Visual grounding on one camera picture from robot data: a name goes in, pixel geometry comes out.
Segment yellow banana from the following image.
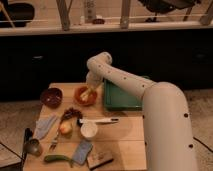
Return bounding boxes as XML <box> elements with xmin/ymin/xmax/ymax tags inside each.
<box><xmin>80</xmin><ymin>88</ymin><xmax>92</xmax><ymax>101</ymax></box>

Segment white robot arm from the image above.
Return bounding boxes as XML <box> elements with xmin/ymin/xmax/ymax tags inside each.
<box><xmin>86</xmin><ymin>52</ymin><xmax>198</xmax><ymax>171</ymax></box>

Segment orange red bowl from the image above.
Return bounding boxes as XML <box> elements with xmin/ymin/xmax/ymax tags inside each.
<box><xmin>74</xmin><ymin>86</ymin><xmax>97</xmax><ymax>106</ymax></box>

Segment dark maroon bowl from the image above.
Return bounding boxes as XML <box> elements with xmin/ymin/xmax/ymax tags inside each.
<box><xmin>40</xmin><ymin>88</ymin><xmax>63</xmax><ymax>109</ymax></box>

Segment green tray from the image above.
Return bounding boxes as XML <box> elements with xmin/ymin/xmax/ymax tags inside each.
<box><xmin>103</xmin><ymin>80</ymin><xmax>142</xmax><ymax>111</ymax></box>

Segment bunch of dark grapes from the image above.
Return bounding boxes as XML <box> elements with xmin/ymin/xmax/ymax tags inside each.
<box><xmin>61</xmin><ymin>108</ymin><xmax>83</xmax><ymax>121</ymax></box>

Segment white cup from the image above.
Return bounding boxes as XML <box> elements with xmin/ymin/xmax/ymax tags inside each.
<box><xmin>80</xmin><ymin>122</ymin><xmax>98</xmax><ymax>140</ymax></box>

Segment yellow red apple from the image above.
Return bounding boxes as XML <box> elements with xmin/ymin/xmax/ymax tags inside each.
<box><xmin>59</xmin><ymin>121</ymin><xmax>73</xmax><ymax>135</ymax></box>

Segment grey cloth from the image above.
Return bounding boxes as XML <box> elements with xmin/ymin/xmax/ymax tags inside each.
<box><xmin>34</xmin><ymin>115</ymin><xmax>58</xmax><ymax>140</ymax></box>

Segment blue sponge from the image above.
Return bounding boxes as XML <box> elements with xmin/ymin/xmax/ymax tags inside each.
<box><xmin>72</xmin><ymin>140</ymin><xmax>93</xmax><ymax>165</ymax></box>

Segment metal fork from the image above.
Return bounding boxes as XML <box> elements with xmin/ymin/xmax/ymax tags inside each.
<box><xmin>49</xmin><ymin>130</ymin><xmax>60</xmax><ymax>151</ymax></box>

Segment wooden brush block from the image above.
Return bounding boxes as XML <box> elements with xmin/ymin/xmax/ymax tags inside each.
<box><xmin>87</xmin><ymin>151</ymin><xmax>114</xmax><ymax>170</ymax></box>

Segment green cucumber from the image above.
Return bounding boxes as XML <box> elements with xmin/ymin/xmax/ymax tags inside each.
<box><xmin>43</xmin><ymin>155</ymin><xmax>73</xmax><ymax>167</ymax></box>

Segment metal ladle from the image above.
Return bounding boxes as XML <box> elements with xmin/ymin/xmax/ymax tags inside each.
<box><xmin>22</xmin><ymin>128</ymin><xmax>43</xmax><ymax>164</ymax></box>

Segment black office chair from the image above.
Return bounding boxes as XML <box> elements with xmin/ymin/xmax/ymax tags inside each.
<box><xmin>138</xmin><ymin>0</ymin><xmax>201</xmax><ymax>22</ymax></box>

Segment dark chair left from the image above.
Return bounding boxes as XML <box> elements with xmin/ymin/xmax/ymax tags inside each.
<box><xmin>0</xmin><ymin>0</ymin><xmax>35</xmax><ymax>28</ymax></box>

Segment white handled knife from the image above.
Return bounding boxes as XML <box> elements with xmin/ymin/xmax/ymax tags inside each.
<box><xmin>77</xmin><ymin>118</ymin><xmax>119</xmax><ymax>126</ymax></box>

